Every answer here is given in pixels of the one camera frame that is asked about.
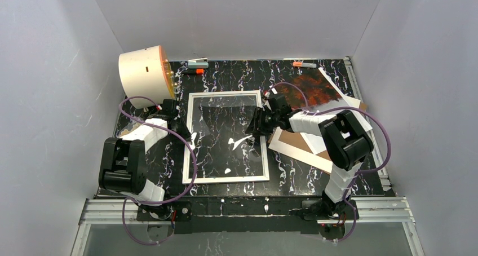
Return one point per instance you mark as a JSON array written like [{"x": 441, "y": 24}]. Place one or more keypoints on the white picture frame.
[{"x": 224, "y": 153}]

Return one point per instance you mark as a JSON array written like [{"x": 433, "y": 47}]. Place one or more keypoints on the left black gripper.
[{"x": 181, "y": 128}]

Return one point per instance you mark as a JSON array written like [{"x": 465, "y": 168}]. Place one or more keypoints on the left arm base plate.
[{"x": 164, "y": 211}]

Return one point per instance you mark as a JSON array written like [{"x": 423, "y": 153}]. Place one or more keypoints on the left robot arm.
[{"x": 123, "y": 167}]

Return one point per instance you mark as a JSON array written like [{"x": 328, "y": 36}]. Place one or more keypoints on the orange grey utility knife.
[{"x": 304, "y": 65}]

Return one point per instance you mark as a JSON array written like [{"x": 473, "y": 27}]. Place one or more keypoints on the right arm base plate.
[{"x": 318, "y": 210}]

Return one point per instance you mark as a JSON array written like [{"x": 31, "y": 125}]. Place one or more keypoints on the cream cylindrical drum device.
[{"x": 146, "y": 76}]

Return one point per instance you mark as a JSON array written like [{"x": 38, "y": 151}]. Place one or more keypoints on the red autumn photo print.
[{"x": 309, "y": 87}]

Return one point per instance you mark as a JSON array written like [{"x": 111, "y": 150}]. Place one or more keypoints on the white mat board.
[{"x": 345, "y": 100}]

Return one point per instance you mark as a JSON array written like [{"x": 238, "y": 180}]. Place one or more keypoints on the black orange marker pen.
[{"x": 193, "y": 71}]

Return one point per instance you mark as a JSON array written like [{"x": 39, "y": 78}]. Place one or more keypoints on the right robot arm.
[{"x": 347, "y": 144}]

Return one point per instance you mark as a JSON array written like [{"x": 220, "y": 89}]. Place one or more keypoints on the brown cardboard backing board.
[{"x": 303, "y": 147}]

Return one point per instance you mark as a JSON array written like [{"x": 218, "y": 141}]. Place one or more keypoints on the aluminium rail front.
[{"x": 114, "y": 211}]

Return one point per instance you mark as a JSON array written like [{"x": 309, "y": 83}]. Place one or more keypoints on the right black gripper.
[{"x": 261, "y": 122}]

